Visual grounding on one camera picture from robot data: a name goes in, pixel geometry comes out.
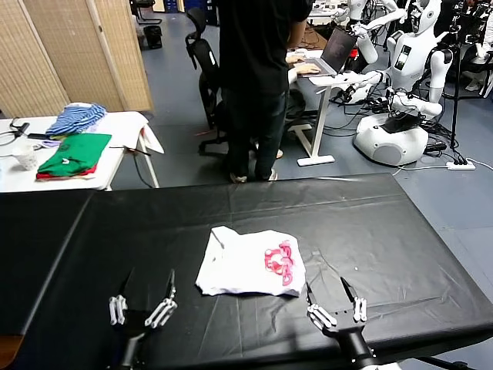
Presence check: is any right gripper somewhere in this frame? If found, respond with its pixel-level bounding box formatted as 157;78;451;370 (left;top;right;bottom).
305;276;377;365

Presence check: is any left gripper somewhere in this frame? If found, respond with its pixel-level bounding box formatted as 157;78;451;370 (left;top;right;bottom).
108;267;179;370

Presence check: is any white t-shirt with pink print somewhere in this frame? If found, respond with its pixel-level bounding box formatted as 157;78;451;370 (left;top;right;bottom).
195;225;307;298

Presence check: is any white side table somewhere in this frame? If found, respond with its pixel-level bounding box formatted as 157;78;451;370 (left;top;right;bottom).
0;110;165;193

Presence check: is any red folded garment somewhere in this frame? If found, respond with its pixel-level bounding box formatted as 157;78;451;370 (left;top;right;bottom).
35;161;99;180

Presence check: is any green folded t-shirt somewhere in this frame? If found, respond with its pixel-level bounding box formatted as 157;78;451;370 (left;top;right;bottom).
36;132;112;178

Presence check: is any white humanoid robot with screen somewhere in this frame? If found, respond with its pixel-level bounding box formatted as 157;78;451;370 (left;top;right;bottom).
338;0;455;167

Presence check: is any white cloth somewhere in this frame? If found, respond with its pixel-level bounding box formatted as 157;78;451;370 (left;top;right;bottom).
94;110;165;153

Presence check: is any white paper cup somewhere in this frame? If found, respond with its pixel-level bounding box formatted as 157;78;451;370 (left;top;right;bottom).
10;144;36;170

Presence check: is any white power strip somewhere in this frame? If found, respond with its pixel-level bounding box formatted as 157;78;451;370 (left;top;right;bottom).
446;156;477;170

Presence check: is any white standing desk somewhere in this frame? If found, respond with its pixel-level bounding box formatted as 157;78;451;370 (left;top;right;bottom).
292;71;361;167

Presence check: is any blue striped garment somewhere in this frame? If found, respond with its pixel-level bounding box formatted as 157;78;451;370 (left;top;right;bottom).
45;102;108;136

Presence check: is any black tripod stand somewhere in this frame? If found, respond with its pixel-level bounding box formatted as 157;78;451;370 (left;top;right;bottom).
448;15;478;150

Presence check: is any black office chair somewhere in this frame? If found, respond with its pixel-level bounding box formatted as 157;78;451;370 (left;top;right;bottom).
184;6;247;157

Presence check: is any bamboo folding screen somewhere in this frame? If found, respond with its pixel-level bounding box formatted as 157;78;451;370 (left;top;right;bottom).
0;0;154;118

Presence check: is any silver open laptop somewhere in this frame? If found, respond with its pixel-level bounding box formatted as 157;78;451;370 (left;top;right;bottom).
300;25;357;78

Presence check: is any standing person in black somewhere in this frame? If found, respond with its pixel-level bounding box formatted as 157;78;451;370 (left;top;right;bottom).
217;0;313;184

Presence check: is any black trash bin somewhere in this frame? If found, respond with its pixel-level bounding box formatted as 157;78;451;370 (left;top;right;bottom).
143;23;163;49

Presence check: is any black cantilever chair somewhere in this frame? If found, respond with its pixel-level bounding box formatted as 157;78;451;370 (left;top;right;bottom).
129;0;163;25

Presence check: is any white power cable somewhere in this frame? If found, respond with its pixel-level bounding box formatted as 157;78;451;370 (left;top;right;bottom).
392;156;493;175

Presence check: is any black cable with device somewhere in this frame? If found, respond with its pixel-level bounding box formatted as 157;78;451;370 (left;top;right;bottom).
0;116;31;146

